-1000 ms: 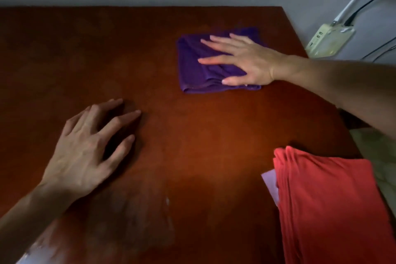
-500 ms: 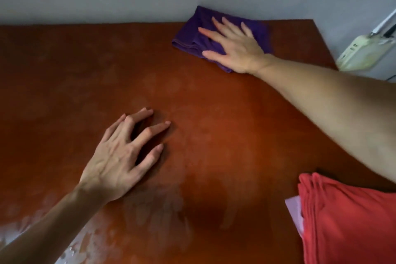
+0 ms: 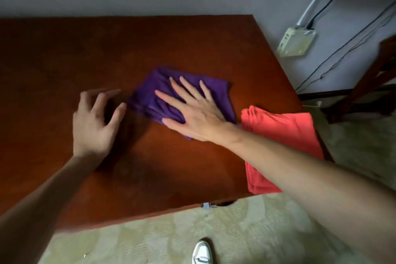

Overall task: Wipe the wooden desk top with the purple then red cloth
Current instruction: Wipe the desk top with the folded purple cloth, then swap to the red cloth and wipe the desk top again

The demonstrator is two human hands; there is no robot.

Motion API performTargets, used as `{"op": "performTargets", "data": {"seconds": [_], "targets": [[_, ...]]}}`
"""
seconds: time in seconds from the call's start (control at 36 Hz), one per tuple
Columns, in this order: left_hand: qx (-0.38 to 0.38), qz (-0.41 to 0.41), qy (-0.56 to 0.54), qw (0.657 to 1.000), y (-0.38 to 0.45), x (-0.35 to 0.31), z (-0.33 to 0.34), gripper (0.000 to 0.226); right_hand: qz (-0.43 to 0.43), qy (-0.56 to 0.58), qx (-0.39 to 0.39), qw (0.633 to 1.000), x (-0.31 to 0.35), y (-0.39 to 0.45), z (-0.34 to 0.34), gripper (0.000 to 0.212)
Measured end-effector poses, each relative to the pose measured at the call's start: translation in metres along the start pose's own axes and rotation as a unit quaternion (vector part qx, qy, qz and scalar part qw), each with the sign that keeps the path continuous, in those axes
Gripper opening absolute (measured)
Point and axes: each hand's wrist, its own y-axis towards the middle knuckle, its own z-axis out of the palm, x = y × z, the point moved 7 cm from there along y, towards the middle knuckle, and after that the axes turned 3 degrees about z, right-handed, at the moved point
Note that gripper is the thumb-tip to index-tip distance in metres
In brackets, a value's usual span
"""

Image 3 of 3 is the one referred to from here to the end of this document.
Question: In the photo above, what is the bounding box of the person's right hand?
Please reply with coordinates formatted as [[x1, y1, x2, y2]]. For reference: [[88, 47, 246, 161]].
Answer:
[[154, 76, 240, 145]]

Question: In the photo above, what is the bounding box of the person's left hand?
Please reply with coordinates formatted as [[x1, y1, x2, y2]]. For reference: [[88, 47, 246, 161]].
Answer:
[[73, 88, 127, 159]]

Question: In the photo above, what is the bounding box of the purple cloth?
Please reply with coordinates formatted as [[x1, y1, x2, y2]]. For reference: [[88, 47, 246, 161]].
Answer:
[[127, 66, 237, 141]]

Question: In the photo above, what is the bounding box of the orange cloth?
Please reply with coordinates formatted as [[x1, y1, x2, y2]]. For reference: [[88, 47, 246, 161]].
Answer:
[[240, 105, 325, 196]]

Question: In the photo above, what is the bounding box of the person's left forearm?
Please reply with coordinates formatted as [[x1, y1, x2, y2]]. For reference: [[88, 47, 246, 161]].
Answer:
[[0, 154, 103, 264]]

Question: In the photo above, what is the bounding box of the person's right forearm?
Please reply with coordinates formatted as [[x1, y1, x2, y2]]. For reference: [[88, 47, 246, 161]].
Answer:
[[222, 127, 396, 264]]

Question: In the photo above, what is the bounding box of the reddish brown wooden table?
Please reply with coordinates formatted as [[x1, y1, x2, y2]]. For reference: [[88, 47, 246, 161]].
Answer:
[[0, 14, 335, 233]]

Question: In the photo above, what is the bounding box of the white shoe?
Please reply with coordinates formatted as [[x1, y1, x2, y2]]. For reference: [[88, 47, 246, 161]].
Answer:
[[191, 240, 214, 264]]

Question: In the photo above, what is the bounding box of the dark wooden chair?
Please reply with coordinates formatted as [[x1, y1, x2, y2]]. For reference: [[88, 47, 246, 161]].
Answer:
[[321, 35, 396, 124]]

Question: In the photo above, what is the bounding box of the cream wall socket box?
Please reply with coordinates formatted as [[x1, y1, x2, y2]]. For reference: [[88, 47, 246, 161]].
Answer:
[[276, 27, 317, 58]]

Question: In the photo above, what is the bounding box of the thin tangled black cable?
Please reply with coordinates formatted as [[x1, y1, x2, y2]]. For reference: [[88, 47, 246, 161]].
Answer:
[[302, 14, 396, 90]]

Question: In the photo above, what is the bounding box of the black power cable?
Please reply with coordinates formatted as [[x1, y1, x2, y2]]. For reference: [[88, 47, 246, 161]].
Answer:
[[305, 0, 353, 30]]

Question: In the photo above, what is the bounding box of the long black cable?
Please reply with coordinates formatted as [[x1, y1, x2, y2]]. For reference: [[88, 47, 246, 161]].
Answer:
[[295, 0, 396, 92]]

